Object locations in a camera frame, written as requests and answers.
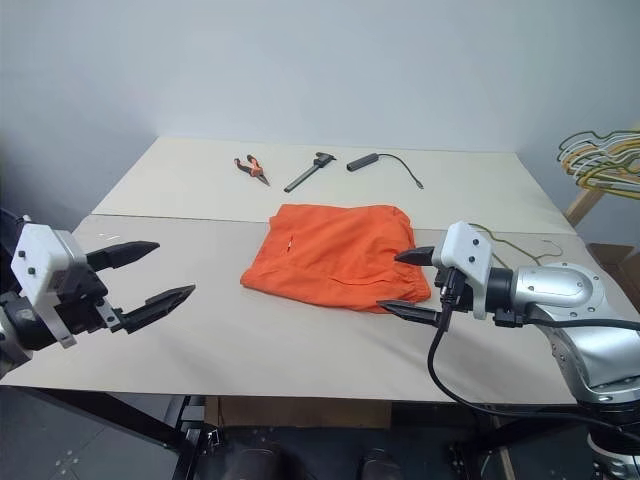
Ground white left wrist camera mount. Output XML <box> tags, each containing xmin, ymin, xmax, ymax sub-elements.
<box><xmin>10</xmin><ymin>222</ymin><xmax>89</xmax><ymax>349</ymax></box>

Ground black table frame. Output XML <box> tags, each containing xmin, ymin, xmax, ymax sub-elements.
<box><xmin>27</xmin><ymin>385</ymin><xmax>594</xmax><ymax>480</ymax></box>

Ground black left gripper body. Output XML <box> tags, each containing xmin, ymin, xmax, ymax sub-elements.
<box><xmin>48</xmin><ymin>249</ymin><xmax>126</xmax><ymax>336</ymax></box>

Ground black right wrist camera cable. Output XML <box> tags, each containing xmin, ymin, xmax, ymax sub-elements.
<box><xmin>426</xmin><ymin>268</ymin><xmax>640</xmax><ymax>417</ymax></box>

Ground brown cardboard box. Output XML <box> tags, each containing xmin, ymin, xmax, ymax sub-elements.
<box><xmin>586</xmin><ymin>241</ymin><xmax>640</xmax><ymax>302</ymax></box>

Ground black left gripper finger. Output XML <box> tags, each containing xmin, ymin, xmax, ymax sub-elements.
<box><xmin>120</xmin><ymin>283</ymin><xmax>197</xmax><ymax>335</ymax></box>
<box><xmin>85</xmin><ymin>240</ymin><xmax>161</xmax><ymax>274</ymax></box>

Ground brown panel under table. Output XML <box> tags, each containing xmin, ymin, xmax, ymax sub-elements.
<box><xmin>206</xmin><ymin>396</ymin><xmax>392</xmax><ymax>430</ymax></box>

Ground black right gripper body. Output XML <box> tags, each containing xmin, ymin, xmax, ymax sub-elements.
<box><xmin>433</xmin><ymin>266</ymin><xmax>477</xmax><ymax>314</ymax></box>

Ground wooden hanger rack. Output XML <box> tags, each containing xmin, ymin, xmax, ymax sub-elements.
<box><xmin>563</xmin><ymin>172</ymin><xmax>640</xmax><ymax>227</ymax></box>

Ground orange handled pliers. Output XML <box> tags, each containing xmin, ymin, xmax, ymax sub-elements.
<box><xmin>233</xmin><ymin>155</ymin><xmax>272</xmax><ymax>189</ymax></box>

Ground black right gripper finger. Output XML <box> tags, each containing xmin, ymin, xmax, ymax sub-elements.
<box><xmin>375</xmin><ymin>299</ymin><xmax>446</xmax><ymax>327</ymax></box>
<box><xmin>394</xmin><ymin>244</ymin><xmax>438</xmax><ymax>268</ymax></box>

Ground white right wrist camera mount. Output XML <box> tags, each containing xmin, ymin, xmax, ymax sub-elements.
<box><xmin>430</xmin><ymin>221</ymin><xmax>497</xmax><ymax>321</ymax></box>

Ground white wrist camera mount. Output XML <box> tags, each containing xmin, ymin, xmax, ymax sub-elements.
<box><xmin>430</xmin><ymin>221</ymin><xmax>497</xmax><ymax>321</ymax></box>
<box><xmin>10</xmin><ymin>222</ymin><xmax>89</xmax><ymax>349</ymax></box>

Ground black caliper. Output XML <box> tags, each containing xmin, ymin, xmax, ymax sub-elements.
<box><xmin>283</xmin><ymin>150</ymin><xmax>339</xmax><ymax>194</ymax></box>

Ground orange shorts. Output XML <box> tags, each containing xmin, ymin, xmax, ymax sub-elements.
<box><xmin>240</xmin><ymin>202</ymin><xmax>432</xmax><ymax>314</ymax></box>

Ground olive wire clothes hanger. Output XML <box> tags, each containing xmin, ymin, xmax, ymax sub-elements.
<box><xmin>467</xmin><ymin>222</ymin><xmax>566</xmax><ymax>270</ymax></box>

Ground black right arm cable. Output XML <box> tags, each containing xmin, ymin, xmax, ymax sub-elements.
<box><xmin>493</xmin><ymin>305</ymin><xmax>640</xmax><ymax>332</ymax></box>

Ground wooden stick under table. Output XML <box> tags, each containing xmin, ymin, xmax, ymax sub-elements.
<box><xmin>491</xmin><ymin>414</ymin><xmax>517</xmax><ymax>480</ymax></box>

